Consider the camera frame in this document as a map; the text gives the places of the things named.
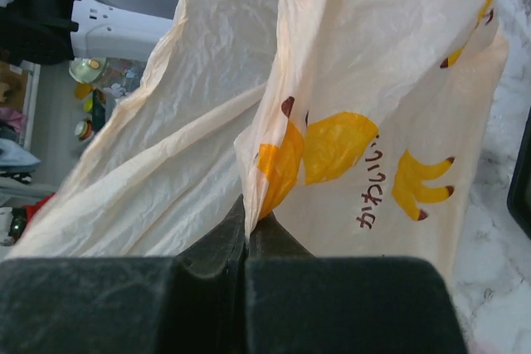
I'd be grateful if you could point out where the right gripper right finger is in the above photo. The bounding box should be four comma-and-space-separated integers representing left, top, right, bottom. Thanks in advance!
244, 216, 467, 353

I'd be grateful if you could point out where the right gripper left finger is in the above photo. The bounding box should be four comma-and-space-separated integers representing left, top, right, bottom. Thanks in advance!
1, 201, 245, 353

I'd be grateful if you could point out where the peach plastic bag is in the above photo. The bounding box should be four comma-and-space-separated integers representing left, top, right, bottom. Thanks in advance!
8, 0, 508, 277

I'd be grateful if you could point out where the black plastic toolbox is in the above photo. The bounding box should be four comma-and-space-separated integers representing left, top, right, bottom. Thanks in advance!
507, 113, 531, 238

